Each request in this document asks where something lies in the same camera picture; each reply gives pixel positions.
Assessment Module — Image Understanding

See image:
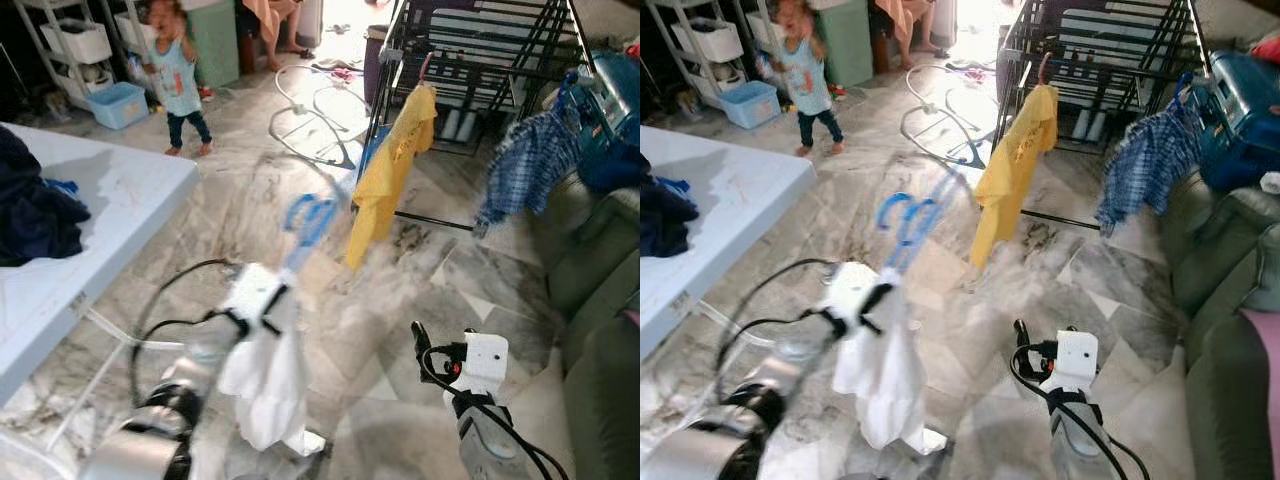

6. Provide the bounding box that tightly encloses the green laundry hamper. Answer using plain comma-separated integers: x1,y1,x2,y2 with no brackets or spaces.
815,0,876,86
185,0,241,89

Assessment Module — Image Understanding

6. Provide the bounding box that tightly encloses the green sofa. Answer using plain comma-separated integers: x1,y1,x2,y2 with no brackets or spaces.
1160,170,1280,480
530,170,641,480

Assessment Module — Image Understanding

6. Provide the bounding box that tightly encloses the blue suitcase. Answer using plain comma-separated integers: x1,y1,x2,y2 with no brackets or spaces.
580,50,641,196
1195,50,1280,191

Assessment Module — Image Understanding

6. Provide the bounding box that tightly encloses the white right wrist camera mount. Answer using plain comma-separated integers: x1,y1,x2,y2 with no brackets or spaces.
1040,328,1099,393
445,332,509,409

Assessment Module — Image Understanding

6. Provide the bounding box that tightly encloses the dark navy garment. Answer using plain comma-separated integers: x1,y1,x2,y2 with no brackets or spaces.
0,125,93,268
640,175,701,259

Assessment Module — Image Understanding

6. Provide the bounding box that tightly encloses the small child in blue top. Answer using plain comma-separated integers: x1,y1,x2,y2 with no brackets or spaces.
140,0,214,158
770,0,846,158

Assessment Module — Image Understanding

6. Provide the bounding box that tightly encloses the pale pink cloth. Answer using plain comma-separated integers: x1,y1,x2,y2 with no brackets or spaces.
1243,308,1280,421

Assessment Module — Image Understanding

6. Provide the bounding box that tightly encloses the black metal drying rack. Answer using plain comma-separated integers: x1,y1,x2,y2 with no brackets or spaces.
352,0,601,233
990,0,1216,233

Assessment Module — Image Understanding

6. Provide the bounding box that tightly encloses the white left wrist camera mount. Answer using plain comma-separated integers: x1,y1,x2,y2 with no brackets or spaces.
820,262,901,336
222,262,301,336

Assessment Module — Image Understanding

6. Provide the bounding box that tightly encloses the large light blue plastic table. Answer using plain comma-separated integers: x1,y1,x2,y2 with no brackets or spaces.
0,122,201,451
640,125,816,361

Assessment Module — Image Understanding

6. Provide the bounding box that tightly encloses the white shirt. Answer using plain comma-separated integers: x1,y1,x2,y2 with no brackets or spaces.
832,290,946,456
215,290,326,456

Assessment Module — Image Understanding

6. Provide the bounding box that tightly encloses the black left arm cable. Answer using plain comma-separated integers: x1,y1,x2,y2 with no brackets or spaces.
715,258,841,401
130,258,246,406

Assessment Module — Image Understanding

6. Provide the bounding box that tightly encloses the yellow polo shirt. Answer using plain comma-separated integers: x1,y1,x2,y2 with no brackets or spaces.
970,85,1059,271
345,83,439,271

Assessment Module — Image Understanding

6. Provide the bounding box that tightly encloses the light blue storage bin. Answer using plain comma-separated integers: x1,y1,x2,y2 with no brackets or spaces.
83,82,149,131
720,80,783,129

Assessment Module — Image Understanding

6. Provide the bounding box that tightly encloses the dark purple bin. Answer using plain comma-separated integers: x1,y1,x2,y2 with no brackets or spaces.
362,22,393,106
997,20,1026,101

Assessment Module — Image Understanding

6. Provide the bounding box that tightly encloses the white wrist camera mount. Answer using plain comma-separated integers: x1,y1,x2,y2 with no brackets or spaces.
1040,328,1099,393
820,262,901,336
222,262,301,336
445,332,509,409

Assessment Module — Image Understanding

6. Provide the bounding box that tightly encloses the blue plaid shirt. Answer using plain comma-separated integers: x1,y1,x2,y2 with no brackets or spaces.
475,105,586,233
1095,105,1206,236

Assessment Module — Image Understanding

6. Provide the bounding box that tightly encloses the adult person in dark shorts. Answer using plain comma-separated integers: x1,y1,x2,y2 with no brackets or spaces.
237,0,306,73
873,0,946,56

